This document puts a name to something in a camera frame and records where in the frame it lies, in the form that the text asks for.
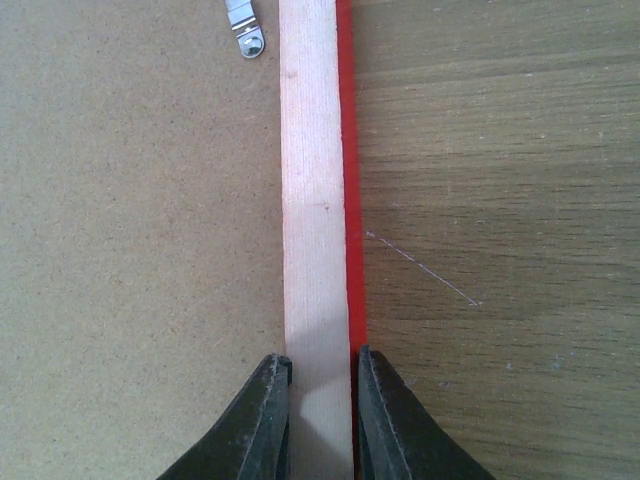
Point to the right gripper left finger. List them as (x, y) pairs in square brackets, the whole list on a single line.
[(251, 438)]

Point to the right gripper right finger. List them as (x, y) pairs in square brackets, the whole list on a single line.
[(398, 438)]

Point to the red picture frame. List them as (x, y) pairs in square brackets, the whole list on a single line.
[(322, 262)]

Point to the brown frame backing board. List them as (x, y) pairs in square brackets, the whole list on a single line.
[(141, 271)]

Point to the silver frame retaining clip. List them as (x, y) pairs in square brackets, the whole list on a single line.
[(245, 27)]

